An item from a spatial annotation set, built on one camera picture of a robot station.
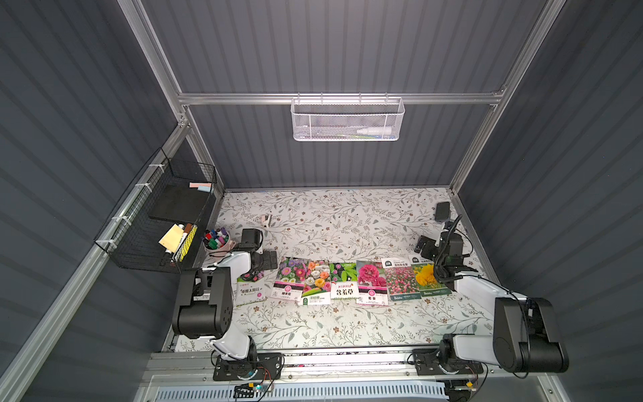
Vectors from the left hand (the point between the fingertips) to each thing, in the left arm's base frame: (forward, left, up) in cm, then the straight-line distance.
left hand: (262, 262), depth 95 cm
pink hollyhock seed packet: (-8, -41, -1) cm, 42 cm away
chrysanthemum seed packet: (-7, -11, 0) cm, 13 cm away
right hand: (+3, -64, +9) cm, 65 cm away
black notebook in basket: (+6, +22, +28) cm, 36 cm away
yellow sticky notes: (-8, +18, +28) cm, 35 cm away
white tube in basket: (+37, -44, +34) cm, 66 cm away
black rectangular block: (+24, -76, +2) cm, 80 cm away
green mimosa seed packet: (-7, -31, 0) cm, 32 cm away
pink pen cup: (+2, +15, +11) cm, 19 cm away
